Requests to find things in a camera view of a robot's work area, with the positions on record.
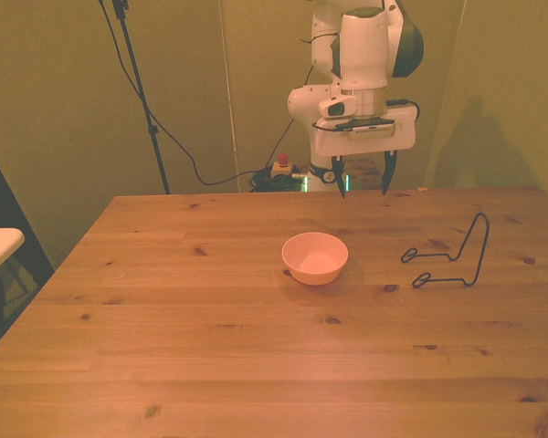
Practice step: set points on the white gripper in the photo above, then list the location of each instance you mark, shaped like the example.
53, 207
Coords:
370, 145

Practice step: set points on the pink plastic bowl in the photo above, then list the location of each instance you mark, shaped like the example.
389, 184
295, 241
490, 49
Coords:
315, 257

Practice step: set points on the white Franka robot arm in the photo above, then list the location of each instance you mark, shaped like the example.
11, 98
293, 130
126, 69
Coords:
363, 50

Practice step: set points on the yellow emergency stop button box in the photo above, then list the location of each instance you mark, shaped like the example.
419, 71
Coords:
283, 168

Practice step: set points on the black tripod stand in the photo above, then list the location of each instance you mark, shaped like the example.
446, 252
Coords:
137, 77

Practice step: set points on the black side furniture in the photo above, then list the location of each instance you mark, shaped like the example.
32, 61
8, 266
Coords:
9, 219

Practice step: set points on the dark wrist camera box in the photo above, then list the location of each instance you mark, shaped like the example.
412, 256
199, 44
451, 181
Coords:
370, 128

